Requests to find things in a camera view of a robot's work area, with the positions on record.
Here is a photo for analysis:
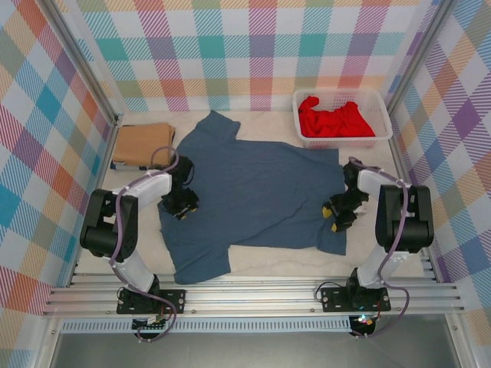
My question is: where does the blue t-shirt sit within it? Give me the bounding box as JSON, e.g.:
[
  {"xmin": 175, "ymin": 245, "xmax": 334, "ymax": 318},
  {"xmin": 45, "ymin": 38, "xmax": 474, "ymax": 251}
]
[{"xmin": 157, "ymin": 110, "xmax": 348, "ymax": 285}]

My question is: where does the white plastic basket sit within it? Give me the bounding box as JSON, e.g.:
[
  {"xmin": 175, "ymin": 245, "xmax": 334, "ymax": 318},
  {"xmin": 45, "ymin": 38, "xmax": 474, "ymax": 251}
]
[{"xmin": 292, "ymin": 87, "xmax": 393, "ymax": 150}]

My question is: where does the tan folded t-shirt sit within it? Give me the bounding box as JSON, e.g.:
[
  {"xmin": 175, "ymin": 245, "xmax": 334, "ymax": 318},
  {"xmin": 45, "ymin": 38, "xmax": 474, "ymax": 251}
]
[{"xmin": 112, "ymin": 122, "xmax": 177, "ymax": 169}]

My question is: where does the red t-shirt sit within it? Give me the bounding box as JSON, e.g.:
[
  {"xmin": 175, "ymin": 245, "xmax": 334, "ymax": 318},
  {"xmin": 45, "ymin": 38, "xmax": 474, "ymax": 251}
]
[{"xmin": 298, "ymin": 95, "xmax": 376, "ymax": 139}]

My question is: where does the black controller board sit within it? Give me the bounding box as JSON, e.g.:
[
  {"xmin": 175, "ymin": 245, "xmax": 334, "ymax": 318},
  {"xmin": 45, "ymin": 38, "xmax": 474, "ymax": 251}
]
[
  {"xmin": 351, "ymin": 313, "xmax": 380, "ymax": 337},
  {"xmin": 132, "ymin": 316, "xmax": 170, "ymax": 334}
]

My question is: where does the grey metal sheet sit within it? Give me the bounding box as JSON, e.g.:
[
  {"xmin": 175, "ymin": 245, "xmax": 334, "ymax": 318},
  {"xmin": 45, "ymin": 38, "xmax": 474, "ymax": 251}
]
[{"xmin": 49, "ymin": 331, "xmax": 461, "ymax": 368}]

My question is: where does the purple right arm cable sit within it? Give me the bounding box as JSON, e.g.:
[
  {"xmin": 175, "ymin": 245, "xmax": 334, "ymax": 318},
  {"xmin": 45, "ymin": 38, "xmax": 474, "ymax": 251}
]
[{"xmin": 314, "ymin": 156, "xmax": 411, "ymax": 340}]

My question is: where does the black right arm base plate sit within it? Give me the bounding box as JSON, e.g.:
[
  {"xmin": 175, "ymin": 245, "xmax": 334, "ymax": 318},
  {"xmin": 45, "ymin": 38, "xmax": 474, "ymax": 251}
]
[{"xmin": 320, "ymin": 285, "xmax": 392, "ymax": 314}]

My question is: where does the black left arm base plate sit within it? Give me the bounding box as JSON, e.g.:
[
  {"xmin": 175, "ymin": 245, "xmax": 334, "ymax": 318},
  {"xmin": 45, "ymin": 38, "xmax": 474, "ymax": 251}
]
[{"xmin": 116, "ymin": 287, "xmax": 188, "ymax": 316}]

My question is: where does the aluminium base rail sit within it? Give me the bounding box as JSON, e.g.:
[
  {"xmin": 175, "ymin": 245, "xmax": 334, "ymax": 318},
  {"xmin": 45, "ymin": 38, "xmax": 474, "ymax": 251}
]
[{"xmin": 41, "ymin": 274, "xmax": 467, "ymax": 317}]

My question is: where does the white slotted cable duct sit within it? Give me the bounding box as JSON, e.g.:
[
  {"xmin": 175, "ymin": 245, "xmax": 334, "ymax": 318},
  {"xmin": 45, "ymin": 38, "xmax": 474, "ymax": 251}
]
[{"xmin": 60, "ymin": 316, "xmax": 352, "ymax": 334}]

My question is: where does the aluminium frame post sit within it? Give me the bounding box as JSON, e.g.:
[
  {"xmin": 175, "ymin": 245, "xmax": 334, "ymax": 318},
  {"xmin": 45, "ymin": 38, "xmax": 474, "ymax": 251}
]
[
  {"xmin": 385, "ymin": 0, "xmax": 453, "ymax": 116},
  {"xmin": 41, "ymin": 0, "xmax": 124, "ymax": 127}
]

